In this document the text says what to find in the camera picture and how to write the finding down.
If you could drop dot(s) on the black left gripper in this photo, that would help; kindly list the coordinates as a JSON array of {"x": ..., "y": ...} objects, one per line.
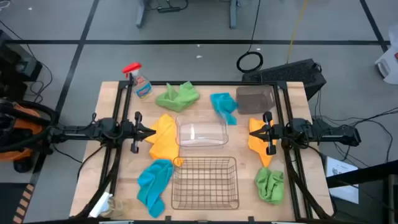
[{"x": 136, "y": 132}]

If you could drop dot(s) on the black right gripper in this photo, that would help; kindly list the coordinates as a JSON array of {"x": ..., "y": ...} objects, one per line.
[{"x": 270, "y": 133}]

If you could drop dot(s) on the orange microfiber towel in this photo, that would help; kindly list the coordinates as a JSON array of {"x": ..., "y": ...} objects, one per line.
[
  {"x": 259, "y": 149},
  {"x": 164, "y": 137}
]

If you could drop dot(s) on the green microfiber towel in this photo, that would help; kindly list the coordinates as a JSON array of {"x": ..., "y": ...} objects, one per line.
[
  {"x": 269, "y": 186},
  {"x": 178, "y": 99}
]

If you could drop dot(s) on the teal microfiber towel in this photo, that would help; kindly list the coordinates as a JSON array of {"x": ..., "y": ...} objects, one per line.
[
  {"x": 222, "y": 104},
  {"x": 152, "y": 183}
]

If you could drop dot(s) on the clear plastic bin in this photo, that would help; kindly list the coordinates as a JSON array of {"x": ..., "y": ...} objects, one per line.
[{"x": 202, "y": 130}]

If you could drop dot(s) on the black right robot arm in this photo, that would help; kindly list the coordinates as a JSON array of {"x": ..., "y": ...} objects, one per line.
[{"x": 335, "y": 134}]

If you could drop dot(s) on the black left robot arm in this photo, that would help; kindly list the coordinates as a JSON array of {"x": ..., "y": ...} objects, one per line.
[{"x": 81, "y": 133}]

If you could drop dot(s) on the smoked grey plastic bin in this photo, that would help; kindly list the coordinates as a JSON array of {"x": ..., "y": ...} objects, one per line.
[{"x": 253, "y": 99}]

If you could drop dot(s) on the spray bottle with red trigger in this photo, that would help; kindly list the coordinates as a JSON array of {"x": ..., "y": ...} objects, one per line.
[{"x": 142, "y": 87}]

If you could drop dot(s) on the black computer tower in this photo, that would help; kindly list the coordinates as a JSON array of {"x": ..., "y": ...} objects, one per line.
[{"x": 289, "y": 73}]

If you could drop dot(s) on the clear bottle with white cap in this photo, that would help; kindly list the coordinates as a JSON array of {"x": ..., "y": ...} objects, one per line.
[{"x": 101, "y": 205}]

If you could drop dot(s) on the white printed paper sheet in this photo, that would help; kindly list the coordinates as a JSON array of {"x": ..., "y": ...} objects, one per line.
[{"x": 340, "y": 174}]

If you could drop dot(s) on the black beam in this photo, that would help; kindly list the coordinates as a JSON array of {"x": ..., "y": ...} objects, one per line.
[{"x": 367, "y": 174}]

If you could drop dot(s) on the grey desk leg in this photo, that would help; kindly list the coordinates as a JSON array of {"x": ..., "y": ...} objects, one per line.
[
  {"x": 140, "y": 15},
  {"x": 233, "y": 15}
]

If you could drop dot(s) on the orange shop vacuum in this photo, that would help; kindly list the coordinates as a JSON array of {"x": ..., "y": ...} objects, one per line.
[{"x": 21, "y": 124}]

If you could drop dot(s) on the black power strip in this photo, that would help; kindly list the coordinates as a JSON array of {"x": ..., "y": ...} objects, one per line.
[{"x": 169, "y": 9}]

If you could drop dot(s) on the black equipment stack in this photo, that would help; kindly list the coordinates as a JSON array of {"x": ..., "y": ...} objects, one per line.
[{"x": 12, "y": 62}]

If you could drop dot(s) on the black aluminium table frame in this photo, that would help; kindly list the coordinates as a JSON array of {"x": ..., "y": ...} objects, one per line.
[{"x": 202, "y": 83}]

